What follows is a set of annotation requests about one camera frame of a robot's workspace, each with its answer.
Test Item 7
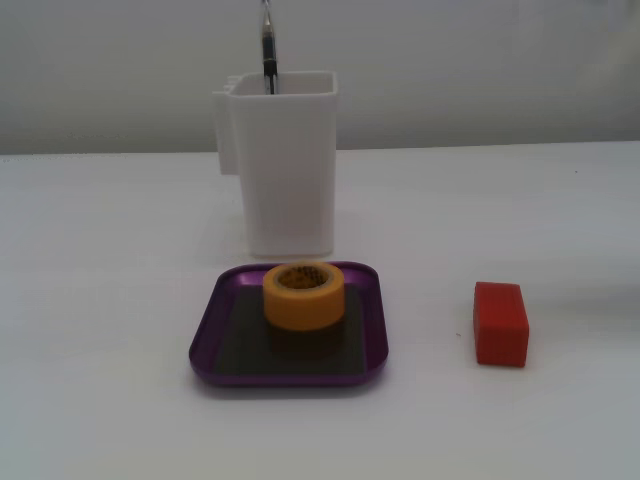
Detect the purple metal tray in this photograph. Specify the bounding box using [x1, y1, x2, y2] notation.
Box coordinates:
[188, 260, 390, 390]

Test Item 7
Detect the yellow tape roll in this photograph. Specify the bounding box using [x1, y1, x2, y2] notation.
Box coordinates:
[262, 261, 346, 333]

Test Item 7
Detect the black and silver pen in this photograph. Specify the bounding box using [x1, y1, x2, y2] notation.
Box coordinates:
[258, 0, 279, 96]

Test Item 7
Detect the red rectangular block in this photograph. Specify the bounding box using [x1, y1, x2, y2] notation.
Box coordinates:
[472, 281, 530, 368]

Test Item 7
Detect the white plastic pen holder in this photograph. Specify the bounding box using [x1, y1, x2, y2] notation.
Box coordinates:
[211, 70, 339, 260]

